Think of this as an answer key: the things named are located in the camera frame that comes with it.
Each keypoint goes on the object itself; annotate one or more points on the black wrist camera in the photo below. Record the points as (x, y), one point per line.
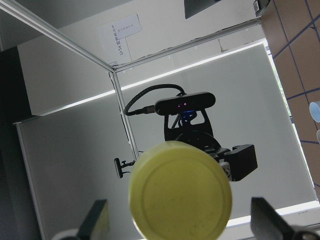
(188, 102)

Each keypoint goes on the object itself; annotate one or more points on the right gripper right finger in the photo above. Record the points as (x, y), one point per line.
(267, 224)

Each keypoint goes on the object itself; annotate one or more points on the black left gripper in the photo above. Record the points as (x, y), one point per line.
(237, 162)

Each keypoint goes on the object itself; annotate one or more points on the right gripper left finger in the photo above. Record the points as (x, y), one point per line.
(96, 224)

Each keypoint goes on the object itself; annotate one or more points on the yellow plastic cup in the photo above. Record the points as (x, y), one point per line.
(178, 192)

